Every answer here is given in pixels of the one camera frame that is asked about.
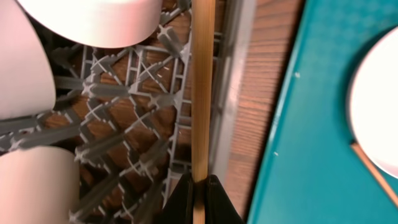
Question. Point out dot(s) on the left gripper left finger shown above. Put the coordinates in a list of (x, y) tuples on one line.
[(179, 207)]

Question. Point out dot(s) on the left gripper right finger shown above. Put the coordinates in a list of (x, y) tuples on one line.
[(218, 207)]

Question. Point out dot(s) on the white paper cup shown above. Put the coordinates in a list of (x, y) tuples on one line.
[(38, 185)]

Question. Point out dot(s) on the wooden chopstick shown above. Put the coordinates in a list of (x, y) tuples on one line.
[(203, 27), (375, 173)]

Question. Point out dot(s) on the large pink plate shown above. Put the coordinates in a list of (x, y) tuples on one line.
[(372, 103)]

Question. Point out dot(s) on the small pink bowl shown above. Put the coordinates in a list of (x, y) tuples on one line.
[(107, 24)]

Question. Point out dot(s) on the teal serving tray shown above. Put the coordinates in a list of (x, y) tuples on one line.
[(309, 173)]

